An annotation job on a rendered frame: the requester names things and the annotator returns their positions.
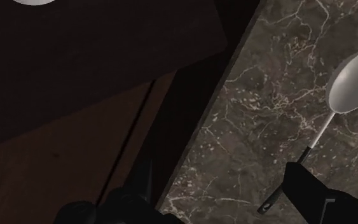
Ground silver ladle with black handle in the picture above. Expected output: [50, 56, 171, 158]
[257, 46, 358, 216]

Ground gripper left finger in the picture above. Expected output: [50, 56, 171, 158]
[53, 158, 186, 224]

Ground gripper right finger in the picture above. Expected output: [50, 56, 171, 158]
[282, 161, 358, 224]

